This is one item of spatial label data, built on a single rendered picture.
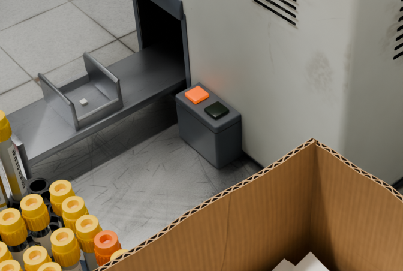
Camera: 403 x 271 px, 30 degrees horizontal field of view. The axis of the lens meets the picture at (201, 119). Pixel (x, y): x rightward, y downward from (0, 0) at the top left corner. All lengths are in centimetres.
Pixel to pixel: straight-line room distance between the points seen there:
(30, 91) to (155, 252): 182
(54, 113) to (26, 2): 197
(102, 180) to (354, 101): 25
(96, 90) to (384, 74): 28
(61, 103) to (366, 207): 30
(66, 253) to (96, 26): 200
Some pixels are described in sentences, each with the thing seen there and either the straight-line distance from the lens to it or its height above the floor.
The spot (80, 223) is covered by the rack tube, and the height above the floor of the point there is 99.
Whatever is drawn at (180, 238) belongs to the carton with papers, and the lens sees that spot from 44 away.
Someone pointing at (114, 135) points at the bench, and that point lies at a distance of 71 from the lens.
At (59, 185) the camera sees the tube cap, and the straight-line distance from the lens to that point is 51.
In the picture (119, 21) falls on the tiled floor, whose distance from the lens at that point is 246.
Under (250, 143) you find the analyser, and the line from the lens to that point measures 66.
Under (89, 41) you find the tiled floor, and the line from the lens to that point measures 239.
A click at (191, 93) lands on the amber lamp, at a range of 66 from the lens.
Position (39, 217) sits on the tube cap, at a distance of 50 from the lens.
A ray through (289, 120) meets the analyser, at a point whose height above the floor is 96.
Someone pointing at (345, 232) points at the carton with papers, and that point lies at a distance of 51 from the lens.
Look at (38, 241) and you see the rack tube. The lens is 52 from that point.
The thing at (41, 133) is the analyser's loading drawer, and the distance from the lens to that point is 67.
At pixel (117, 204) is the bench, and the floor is 87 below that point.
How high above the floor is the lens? 135
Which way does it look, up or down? 41 degrees down
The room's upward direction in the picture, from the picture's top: 4 degrees counter-clockwise
